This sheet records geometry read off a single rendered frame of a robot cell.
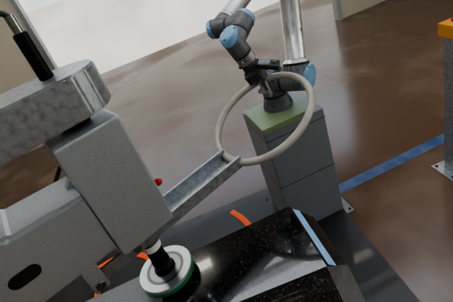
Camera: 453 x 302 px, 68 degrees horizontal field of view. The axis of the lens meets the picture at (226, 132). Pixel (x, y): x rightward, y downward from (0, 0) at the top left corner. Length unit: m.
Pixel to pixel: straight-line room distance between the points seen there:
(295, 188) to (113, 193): 1.46
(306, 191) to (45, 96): 1.79
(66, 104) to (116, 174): 0.25
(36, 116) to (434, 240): 2.18
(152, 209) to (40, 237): 0.32
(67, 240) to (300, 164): 1.51
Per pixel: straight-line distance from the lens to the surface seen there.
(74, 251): 1.12
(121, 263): 1.25
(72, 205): 1.06
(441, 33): 2.39
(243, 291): 1.30
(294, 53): 1.97
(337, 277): 1.32
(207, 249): 1.48
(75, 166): 1.00
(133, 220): 1.13
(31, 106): 0.95
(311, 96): 1.37
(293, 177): 2.23
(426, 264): 2.33
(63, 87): 0.95
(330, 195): 2.47
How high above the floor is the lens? 1.86
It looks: 28 degrees down
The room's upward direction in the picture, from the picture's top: 21 degrees counter-clockwise
